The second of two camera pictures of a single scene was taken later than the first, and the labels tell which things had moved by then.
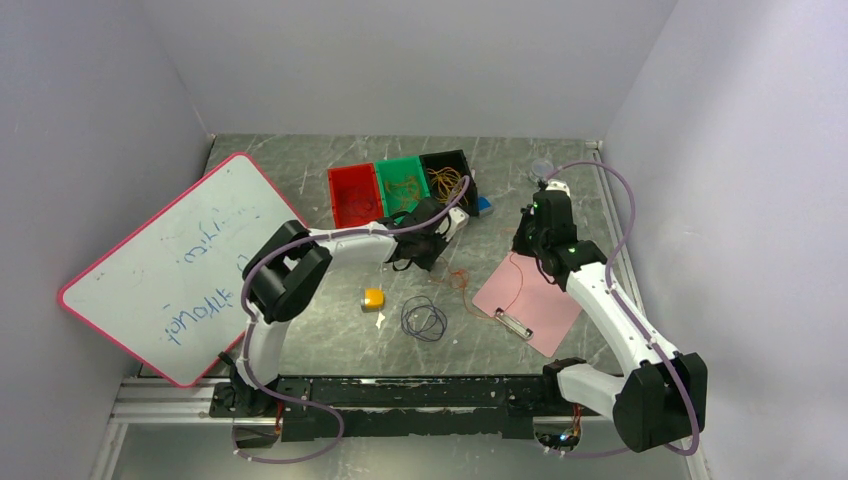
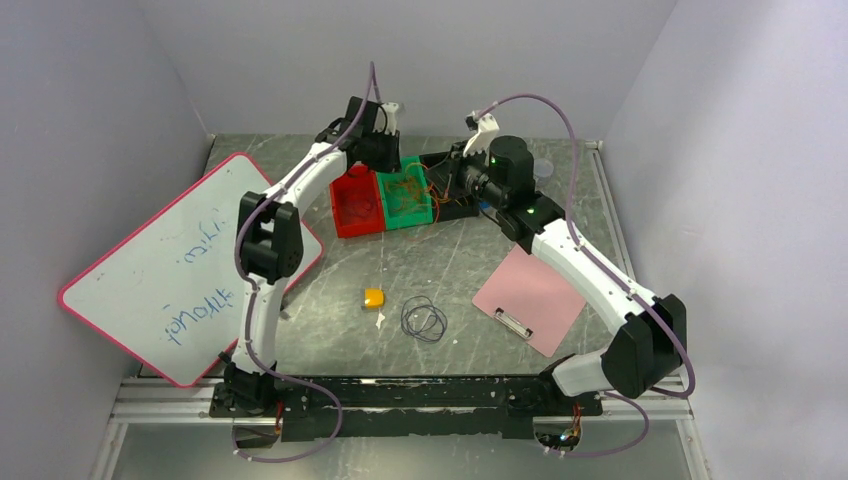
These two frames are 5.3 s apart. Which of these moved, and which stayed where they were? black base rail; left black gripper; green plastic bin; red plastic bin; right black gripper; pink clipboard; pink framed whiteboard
Moved: right black gripper; left black gripper
Stayed: green plastic bin; pink framed whiteboard; pink clipboard; black base rail; red plastic bin
